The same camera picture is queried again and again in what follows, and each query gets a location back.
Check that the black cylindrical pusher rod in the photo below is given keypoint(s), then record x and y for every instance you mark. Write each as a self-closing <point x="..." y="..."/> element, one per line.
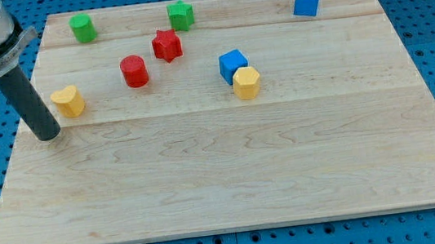
<point x="25" y="100"/>

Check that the green star block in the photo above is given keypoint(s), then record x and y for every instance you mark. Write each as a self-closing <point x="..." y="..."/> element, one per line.
<point x="180" y="15"/>

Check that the yellow hexagon block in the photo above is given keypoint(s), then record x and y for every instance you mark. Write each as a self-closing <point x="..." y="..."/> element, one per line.
<point x="246" y="83"/>

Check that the blue cube block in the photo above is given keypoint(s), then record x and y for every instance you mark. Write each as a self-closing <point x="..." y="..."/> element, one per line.
<point x="229" y="63"/>

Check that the wooden board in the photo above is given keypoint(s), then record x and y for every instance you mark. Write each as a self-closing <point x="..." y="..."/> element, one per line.
<point x="343" y="127"/>

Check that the blue pentagon block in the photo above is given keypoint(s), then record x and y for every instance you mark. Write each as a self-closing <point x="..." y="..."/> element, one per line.
<point x="305" y="7"/>

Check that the red cylinder block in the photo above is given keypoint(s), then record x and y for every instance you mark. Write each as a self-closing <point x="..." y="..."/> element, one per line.
<point x="134" y="71"/>

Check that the red star block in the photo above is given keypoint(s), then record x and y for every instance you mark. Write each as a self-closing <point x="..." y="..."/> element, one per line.
<point x="167" y="45"/>

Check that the yellow heart block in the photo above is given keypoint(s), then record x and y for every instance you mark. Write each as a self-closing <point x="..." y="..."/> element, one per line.
<point x="68" y="101"/>

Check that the green cylinder block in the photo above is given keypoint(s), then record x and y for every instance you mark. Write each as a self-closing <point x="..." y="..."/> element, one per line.
<point x="82" y="27"/>

